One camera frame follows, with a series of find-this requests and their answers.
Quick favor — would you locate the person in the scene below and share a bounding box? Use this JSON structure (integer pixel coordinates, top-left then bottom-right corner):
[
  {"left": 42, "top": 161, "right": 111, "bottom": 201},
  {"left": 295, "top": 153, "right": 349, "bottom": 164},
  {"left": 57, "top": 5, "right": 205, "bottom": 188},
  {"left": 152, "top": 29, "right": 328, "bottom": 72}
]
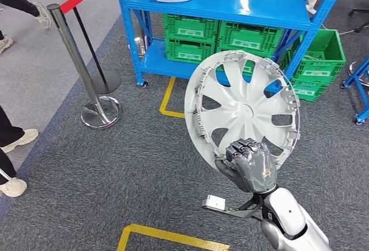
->
[
  {"left": 0, "top": 106, "right": 39, "bottom": 198},
  {"left": 0, "top": 0, "right": 53, "bottom": 56}
]

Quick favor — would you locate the blue metal shelf rack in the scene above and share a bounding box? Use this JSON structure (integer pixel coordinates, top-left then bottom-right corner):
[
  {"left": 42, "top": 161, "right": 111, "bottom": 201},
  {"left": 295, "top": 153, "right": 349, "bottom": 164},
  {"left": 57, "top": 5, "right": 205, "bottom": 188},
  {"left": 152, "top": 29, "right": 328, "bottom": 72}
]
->
[
  {"left": 340, "top": 54, "right": 369, "bottom": 126},
  {"left": 112, "top": 0, "right": 351, "bottom": 88}
]

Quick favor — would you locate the silver stanchion post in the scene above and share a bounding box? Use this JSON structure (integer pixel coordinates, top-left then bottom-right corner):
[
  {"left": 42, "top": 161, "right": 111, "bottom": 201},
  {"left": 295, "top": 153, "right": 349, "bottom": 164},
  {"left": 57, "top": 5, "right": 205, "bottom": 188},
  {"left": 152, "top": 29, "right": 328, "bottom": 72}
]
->
[{"left": 47, "top": 3, "right": 121, "bottom": 130}]

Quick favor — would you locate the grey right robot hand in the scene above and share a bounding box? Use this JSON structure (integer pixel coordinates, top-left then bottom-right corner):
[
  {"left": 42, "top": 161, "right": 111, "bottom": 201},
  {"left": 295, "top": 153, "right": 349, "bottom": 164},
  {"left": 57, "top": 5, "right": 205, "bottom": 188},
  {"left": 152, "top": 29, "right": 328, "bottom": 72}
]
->
[{"left": 214, "top": 138, "right": 278, "bottom": 194}]

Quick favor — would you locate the silver plastic wheel cover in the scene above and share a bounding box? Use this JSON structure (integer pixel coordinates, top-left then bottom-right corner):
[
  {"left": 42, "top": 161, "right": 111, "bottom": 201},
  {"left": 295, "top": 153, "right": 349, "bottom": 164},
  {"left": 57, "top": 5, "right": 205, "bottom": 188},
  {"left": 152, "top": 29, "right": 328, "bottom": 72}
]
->
[{"left": 183, "top": 50, "right": 301, "bottom": 171}]

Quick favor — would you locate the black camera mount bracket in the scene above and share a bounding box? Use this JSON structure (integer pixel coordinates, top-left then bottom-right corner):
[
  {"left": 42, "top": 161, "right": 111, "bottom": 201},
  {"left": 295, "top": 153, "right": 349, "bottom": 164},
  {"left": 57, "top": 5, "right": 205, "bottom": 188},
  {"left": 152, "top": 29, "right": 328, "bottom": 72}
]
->
[{"left": 201, "top": 193, "right": 264, "bottom": 219}]

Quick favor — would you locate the black office chair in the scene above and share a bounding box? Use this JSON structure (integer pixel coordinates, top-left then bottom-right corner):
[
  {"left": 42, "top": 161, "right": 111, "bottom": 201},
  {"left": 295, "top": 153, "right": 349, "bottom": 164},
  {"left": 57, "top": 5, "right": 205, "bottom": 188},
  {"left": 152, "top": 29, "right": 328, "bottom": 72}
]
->
[{"left": 347, "top": 6, "right": 369, "bottom": 34}]

